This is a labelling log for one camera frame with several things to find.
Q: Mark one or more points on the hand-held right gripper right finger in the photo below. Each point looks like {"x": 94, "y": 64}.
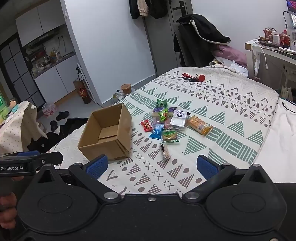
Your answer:
{"x": 207, "y": 166}

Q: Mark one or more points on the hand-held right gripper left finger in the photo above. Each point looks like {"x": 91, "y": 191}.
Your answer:
{"x": 97, "y": 165}

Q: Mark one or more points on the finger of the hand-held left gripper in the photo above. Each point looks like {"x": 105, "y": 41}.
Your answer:
{"x": 27, "y": 153}
{"x": 49, "y": 157}

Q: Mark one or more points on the cardboard box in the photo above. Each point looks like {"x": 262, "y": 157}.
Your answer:
{"x": 101, "y": 150}

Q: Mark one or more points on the orange cracker packet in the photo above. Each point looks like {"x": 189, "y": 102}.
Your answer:
{"x": 198, "y": 125}

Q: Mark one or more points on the clear packet with brown bar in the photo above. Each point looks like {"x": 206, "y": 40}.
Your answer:
{"x": 164, "y": 150}

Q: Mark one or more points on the green label cake packet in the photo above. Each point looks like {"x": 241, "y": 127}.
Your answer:
{"x": 170, "y": 136}

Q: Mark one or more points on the silver packet with purple label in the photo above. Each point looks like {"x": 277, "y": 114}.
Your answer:
{"x": 178, "y": 121}

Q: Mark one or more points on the orange red snack packet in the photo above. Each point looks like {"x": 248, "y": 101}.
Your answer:
{"x": 167, "y": 125}

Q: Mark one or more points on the blue snack packet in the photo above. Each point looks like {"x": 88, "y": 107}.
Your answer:
{"x": 156, "y": 133}

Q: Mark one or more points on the red candy packet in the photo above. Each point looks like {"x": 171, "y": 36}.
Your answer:
{"x": 146, "y": 125}

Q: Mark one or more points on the clear purple snack packet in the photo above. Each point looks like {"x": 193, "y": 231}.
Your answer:
{"x": 157, "y": 122}

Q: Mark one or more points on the light green snack packet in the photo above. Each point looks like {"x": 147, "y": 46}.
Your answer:
{"x": 163, "y": 114}

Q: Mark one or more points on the purple roll packet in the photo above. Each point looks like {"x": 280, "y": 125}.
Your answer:
{"x": 154, "y": 114}

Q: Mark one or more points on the dark green snack packet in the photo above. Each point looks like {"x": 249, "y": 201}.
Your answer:
{"x": 161, "y": 103}

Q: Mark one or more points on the dark cloth pile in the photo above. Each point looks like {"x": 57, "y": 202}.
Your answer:
{"x": 44, "y": 143}

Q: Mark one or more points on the cream dotted cloth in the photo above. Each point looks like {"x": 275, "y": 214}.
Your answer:
{"x": 20, "y": 129}

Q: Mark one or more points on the black shoe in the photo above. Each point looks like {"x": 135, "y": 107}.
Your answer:
{"x": 54, "y": 125}
{"x": 62, "y": 115}

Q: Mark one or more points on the pack of water bottles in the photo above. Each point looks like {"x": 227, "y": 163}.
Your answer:
{"x": 49, "y": 110}

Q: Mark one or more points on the small doll figure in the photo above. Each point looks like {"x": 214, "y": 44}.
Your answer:
{"x": 14, "y": 105}

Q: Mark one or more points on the green printed box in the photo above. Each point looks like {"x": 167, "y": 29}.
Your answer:
{"x": 3, "y": 109}

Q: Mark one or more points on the patterned bed blanket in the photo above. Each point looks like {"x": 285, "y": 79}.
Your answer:
{"x": 231, "y": 104}

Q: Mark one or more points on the clear glass jar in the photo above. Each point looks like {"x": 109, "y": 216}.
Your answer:
{"x": 118, "y": 96}

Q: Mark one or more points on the brown floor carton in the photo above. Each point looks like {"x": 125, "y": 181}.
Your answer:
{"x": 79, "y": 89}

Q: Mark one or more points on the white bed sheet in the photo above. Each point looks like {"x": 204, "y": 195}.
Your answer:
{"x": 277, "y": 139}

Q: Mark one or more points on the white lower cabinet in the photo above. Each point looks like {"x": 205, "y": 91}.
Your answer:
{"x": 53, "y": 81}

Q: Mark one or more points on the white cabinet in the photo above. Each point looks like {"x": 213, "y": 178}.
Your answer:
{"x": 34, "y": 20}
{"x": 53, "y": 81}

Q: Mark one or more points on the jar with cork lid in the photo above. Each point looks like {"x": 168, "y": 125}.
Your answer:
{"x": 126, "y": 88}

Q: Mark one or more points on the black framed glass partition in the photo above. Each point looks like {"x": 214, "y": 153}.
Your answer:
{"x": 16, "y": 69}

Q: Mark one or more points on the dark glass bottle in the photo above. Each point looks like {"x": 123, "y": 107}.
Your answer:
{"x": 80, "y": 75}

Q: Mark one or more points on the red round stamp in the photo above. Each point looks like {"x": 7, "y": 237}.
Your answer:
{"x": 201, "y": 78}

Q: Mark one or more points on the red scissors and keys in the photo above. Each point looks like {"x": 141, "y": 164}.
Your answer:
{"x": 187, "y": 75}

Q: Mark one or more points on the bottles on kitchen counter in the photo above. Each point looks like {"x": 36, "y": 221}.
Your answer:
{"x": 46, "y": 58}

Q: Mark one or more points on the white crumpled paper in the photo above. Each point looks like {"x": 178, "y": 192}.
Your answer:
{"x": 239, "y": 68}

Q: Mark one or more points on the pink cloth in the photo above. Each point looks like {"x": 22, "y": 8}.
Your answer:
{"x": 229, "y": 54}

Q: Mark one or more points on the white desk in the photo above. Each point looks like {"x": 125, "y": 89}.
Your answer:
{"x": 251, "y": 60}

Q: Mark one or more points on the black office chair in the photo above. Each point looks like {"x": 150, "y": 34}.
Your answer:
{"x": 187, "y": 51}

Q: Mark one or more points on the grey door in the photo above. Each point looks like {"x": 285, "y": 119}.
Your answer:
{"x": 161, "y": 46}

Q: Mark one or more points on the white upper cabinet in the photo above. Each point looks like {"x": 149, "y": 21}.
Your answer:
{"x": 34, "y": 20}

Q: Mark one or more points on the black jacket with white lining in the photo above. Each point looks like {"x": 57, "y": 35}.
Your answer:
{"x": 203, "y": 30}

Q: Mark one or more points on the red basket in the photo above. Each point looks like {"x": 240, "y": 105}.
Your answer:
{"x": 283, "y": 38}

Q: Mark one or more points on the small black hanging garment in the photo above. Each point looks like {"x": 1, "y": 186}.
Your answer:
{"x": 133, "y": 8}

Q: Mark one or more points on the beige hanging garment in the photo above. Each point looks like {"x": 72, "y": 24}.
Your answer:
{"x": 142, "y": 8}

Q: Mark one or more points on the large black hanging jacket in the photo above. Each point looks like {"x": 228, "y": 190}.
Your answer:
{"x": 160, "y": 8}

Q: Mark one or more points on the white keyboard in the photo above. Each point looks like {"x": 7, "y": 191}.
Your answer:
{"x": 293, "y": 19}

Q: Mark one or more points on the computer monitor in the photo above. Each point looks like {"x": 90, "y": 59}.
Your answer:
{"x": 291, "y": 5}

